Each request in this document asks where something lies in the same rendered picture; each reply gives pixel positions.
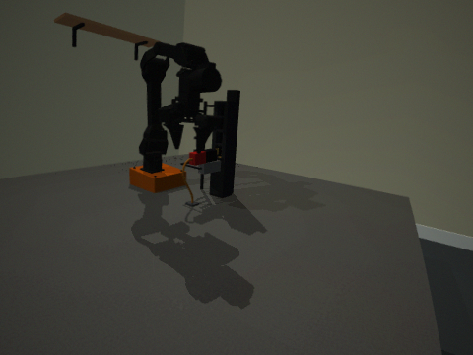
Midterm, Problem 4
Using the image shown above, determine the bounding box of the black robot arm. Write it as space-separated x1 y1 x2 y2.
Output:
139 42 222 174

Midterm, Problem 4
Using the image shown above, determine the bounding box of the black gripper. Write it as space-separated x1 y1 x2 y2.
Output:
160 92 221 153

